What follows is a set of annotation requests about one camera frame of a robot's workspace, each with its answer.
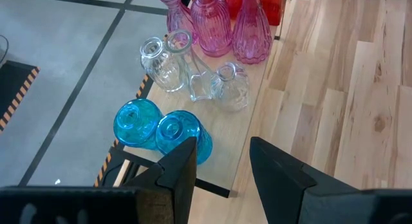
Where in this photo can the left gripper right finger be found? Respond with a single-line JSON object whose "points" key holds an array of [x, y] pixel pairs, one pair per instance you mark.
{"points": [[305, 201]]}

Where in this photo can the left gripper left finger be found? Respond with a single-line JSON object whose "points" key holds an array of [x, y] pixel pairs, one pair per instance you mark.
{"points": [[96, 204]]}

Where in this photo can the blue squat embossed glass vase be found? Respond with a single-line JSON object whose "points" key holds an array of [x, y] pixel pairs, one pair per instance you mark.
{"points": [[136, 124]]}

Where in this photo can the blue tall textured glass vase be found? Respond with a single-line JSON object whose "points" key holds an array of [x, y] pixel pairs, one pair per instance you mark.
{"points": [[177, 127]]}

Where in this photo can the clear squat ribbed glass vase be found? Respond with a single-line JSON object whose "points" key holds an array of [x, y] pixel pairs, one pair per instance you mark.
{"points": [[230, 89]]}

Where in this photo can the clear round ribbed glass vase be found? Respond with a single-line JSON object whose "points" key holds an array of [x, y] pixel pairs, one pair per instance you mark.
{"points": [[161, 69]]}

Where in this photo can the clear tall twisted glass vase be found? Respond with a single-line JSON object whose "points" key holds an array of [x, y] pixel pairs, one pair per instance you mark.
{"points": [[199, 85]]}

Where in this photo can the purple tall ribbed glass vase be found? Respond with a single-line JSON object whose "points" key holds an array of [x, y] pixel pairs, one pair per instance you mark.
{"points": [[252, 37]]}

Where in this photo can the large red ribbed glass vase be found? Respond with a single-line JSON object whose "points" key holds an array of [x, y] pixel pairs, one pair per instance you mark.
{"points": [[273, 8]]}

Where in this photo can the purple round ribbed glass vase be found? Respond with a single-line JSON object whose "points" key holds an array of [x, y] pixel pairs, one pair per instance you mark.
{"points": [[210, 27]]}

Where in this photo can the purple wavy glass vase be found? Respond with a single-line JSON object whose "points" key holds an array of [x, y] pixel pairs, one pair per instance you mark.
{"points": [[177, 21]]}

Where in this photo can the small red glass vase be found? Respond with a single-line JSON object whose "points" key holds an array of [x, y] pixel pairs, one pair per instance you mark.
{"points": [[233, 0]]}

